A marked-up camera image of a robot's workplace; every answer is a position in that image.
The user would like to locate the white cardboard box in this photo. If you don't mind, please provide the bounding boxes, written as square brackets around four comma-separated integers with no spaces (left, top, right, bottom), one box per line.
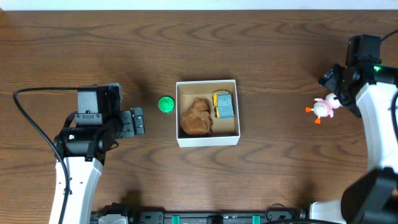
[175,80,241,147]

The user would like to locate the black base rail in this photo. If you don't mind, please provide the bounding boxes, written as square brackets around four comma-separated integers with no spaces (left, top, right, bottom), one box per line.
[90,202,373,224]

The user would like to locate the pink white duck toy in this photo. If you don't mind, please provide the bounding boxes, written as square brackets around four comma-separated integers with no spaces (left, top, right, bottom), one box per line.
[305,93,343,124]

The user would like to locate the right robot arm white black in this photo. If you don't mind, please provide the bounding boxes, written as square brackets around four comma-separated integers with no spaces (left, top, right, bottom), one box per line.
[308,63,397,223]

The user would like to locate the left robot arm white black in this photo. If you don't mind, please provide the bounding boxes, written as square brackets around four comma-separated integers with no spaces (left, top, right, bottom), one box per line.
[49,107,145,223]

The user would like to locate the grey yellow toy truck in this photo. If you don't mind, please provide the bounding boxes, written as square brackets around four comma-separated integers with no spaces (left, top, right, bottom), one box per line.
[213,90,234,119]

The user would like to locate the brown plush bear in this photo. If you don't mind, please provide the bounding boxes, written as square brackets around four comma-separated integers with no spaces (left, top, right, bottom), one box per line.
[180,98,213,136]

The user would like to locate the green round toy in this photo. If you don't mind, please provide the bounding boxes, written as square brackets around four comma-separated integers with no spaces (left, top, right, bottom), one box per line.
[158,96,175,113]

